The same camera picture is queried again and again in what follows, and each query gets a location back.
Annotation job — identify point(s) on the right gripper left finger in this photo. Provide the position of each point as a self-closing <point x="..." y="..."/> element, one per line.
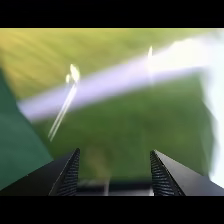
<point x="56" y="178"/>

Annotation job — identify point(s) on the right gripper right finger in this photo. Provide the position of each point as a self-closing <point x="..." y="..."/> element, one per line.
<point x="175" y="178"/>

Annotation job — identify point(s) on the green garment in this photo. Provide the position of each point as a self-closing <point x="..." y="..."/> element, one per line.
<point x="16" y="143"/>

